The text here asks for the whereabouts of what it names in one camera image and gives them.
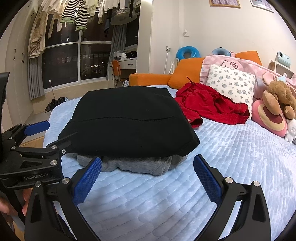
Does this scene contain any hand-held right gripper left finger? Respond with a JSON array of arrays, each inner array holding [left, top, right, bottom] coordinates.
[[24, 156, 102, 241]]

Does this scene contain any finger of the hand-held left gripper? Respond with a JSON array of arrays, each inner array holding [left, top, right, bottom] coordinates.
[[14, 132, 78, 173], [2, 120, 50, 149]]

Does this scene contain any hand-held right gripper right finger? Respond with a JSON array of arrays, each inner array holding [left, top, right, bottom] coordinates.
[[193, 154, 271, 241]]

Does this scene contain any black jacket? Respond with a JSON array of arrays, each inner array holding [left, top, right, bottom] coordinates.
[[57, 85, 200, 158]]

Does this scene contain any row of hanging clothes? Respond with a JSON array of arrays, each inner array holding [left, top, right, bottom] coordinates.
[[28, 0, 141, 58]]

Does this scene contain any white clothes pole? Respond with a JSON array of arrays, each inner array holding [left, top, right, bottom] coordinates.
[[165, 46, 176, 75]]

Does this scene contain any person's left hand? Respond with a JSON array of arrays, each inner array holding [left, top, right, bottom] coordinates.
[[0, 188, 31, 217]]

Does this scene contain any light blue quilted bed cover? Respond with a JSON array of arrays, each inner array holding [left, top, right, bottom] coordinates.
[[43, 85, 296, 241]]

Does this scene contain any black umbrella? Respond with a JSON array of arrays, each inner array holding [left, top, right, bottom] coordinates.
[[45, 97, 70, 113]]

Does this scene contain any grey folded garment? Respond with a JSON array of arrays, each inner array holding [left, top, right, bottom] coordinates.
[[76, 154, 188, 176]]

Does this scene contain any grey curtain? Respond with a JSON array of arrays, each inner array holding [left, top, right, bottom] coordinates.
[[107, 23, 127, 81], [28, 56, 45, 100]]

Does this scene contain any white tall closet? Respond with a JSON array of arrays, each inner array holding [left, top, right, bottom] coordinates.
[[5, 23, 30, 116]]

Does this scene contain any red garment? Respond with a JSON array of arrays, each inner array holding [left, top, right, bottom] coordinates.
[[174, 76, 250, 129]]

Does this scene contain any pink round plush cushion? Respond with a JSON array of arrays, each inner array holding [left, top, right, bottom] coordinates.
[[252, 98, 288, 136]]

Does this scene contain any large dark window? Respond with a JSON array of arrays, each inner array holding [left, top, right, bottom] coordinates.
[[42, 23, 139, 93]]

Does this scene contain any orange chair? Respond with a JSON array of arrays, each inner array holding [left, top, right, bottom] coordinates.
[[112, 60, 130, 88]]

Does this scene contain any white floral pillow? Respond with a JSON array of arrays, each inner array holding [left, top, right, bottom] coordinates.
[[205, 64, 257, 109]]

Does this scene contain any small white plush toy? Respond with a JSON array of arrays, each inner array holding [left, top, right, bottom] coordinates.
[[284, 119, 296, 143]]

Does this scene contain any white desk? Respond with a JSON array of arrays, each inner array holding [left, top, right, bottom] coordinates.
[[113, 51, 138, 81]]

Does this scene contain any orange backrest cushion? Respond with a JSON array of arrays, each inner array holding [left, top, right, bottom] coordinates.
[[168, 50, 263, 90]]

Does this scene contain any brown plush animal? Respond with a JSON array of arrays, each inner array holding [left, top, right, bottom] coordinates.
[[262, 72, 296, 120]]

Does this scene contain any pink cat print quilt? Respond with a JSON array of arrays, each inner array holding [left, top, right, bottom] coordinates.
[[200, 54, 296, 98]]

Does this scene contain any white shelf box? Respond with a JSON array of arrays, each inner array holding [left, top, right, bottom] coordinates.
[[269, 60, 294, 77]]

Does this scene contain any teal projector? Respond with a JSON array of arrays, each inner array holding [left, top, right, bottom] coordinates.
[[276, 51, 290, 67]]

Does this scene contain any wooden framed picture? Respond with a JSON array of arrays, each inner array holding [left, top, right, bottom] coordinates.
[[209, 0, 241, 8]]

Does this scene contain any white framed picture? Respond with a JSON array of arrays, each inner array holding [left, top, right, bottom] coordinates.
[[250, 0, 274, 13]]

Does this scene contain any orange bed frame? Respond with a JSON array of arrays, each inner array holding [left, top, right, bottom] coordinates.
[[129, 73, 171, 88]]

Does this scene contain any pale blue ring pillow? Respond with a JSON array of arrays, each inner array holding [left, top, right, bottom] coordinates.
[[211, 47, 232, 56]]

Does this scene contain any bright blue ring pillow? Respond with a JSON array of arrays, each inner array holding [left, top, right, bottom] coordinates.
[[176, 46, 201, 59]]

